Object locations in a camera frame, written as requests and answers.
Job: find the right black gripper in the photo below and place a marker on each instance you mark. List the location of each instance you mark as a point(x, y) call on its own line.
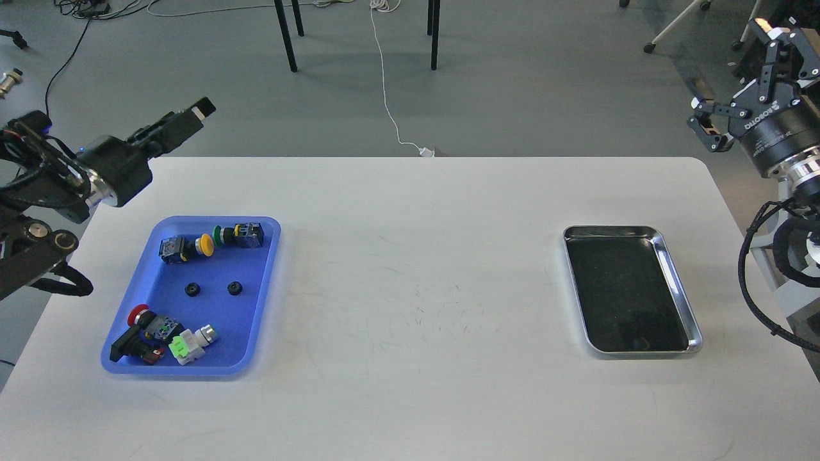
point(788, 122)

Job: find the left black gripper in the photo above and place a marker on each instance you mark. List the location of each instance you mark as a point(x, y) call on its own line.
point(118, 170)

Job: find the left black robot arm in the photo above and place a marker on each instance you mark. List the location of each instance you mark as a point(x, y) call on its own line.
point(33, 253)

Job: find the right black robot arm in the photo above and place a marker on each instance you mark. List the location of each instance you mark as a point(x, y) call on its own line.
point(799, 211)

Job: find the black equipment cart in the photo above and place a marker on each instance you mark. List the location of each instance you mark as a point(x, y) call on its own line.
point(785, 14)

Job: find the white chair base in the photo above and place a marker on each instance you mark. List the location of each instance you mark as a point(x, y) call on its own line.
point(690, 9)

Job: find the black table leg left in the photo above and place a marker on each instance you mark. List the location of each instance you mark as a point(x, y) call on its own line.
point(285, 32)

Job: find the black table leg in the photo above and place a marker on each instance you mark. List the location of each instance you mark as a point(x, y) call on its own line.
point(285, 32)
point(433, 24)

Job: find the blue plastic tray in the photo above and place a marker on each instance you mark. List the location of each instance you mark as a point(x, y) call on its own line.
point(161, 286)

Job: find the red emergency stop button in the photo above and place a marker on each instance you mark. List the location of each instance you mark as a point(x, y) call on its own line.
point(148, 335)

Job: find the silver metal tray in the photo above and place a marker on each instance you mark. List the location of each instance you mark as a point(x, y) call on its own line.
point(629, 294)

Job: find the black table leg right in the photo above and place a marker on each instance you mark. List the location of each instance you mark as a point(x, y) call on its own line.
point(433, 24)

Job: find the yellow push button switch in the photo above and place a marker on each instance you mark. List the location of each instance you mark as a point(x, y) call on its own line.
point(178, 249)

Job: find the green push button switch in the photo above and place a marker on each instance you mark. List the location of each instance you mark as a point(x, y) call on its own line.
point(240, 235)

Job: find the white green selector switch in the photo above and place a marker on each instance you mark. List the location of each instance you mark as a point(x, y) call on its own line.
point(190, 345)

